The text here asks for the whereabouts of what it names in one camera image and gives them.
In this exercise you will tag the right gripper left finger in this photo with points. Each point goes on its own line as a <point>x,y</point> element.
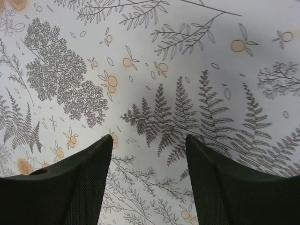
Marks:
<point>69,192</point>

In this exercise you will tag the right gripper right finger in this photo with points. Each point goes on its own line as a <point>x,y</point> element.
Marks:
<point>228,193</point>

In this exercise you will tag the floral patterned table mat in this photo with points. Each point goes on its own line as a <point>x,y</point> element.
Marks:
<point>150,72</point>

